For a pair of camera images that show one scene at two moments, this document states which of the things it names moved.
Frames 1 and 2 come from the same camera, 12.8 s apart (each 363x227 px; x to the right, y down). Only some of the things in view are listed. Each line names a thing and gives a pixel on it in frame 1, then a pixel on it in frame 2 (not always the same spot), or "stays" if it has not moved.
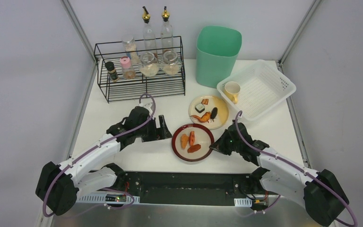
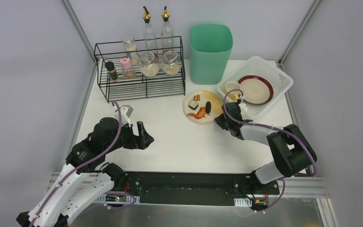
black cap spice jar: [109, 65] stays
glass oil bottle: [149, 39] stays
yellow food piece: [231, 90] stays
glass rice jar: [172, 65] stays
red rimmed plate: [203, 136] → [256, 90]
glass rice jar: [149, 66] stays
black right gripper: [224, 146] → [228, 120]
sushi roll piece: [200, 108] → [193, 104]
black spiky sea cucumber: [213, 113] → [208, 107]
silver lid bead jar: [129, 44] stays
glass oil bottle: [166, 33] stays
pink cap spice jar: [128, 72] stays
